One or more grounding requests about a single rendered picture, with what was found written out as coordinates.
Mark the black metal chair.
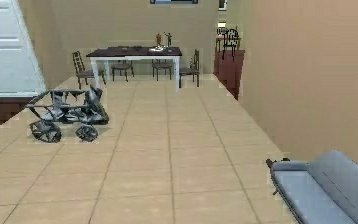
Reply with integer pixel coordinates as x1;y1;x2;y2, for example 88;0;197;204
221;28;241;62

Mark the white room door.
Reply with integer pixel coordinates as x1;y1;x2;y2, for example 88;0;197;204
0;0;47;99

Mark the dark wooden dining chair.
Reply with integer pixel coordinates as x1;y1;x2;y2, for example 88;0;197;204
110;59;135;83
178;49;201;89
151;59;173;82
71;50;107;90

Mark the gray two-seat couch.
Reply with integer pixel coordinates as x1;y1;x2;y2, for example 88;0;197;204
265;149;358;224

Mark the dark top white leg table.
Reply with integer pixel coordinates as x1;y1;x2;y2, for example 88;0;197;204
85;45;184;93

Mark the framed wall picture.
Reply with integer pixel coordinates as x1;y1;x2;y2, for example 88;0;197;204
149;0;199;5

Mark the grey wheeled cart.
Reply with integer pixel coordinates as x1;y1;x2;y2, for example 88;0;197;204
24;85;110;144

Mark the dark green figurine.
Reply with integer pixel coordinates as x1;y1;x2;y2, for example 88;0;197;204
163;31;173;48

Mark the white dish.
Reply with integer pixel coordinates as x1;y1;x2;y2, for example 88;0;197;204
148;45;174;53

